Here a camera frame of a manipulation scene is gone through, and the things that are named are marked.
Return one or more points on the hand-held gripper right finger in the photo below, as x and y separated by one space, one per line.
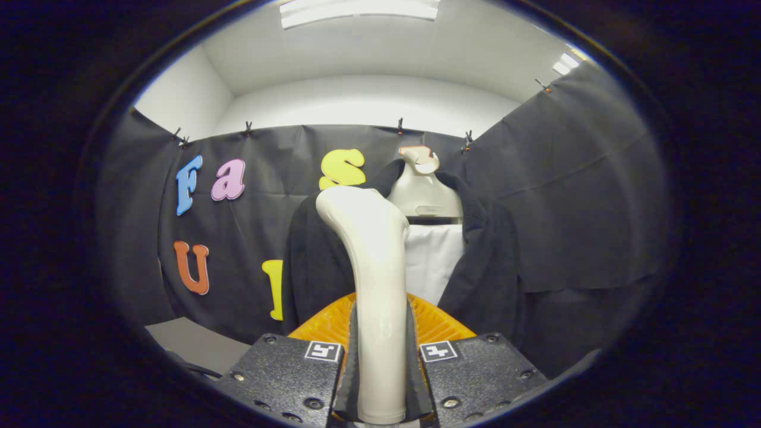
414 380

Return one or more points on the black backdrop cloth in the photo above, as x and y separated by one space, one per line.
565 196

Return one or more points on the black jacket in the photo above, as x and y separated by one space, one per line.
315 267

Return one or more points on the long ceiling light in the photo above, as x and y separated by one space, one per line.
357 10

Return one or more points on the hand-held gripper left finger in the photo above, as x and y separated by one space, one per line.
349 380

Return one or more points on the white garment steamer head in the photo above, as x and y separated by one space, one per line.
374 267

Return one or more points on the small ceiling light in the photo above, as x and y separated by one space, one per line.
566 62

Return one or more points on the row of small black clips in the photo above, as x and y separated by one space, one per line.
400 126

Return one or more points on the grey cabinet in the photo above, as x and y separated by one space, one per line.
190 342

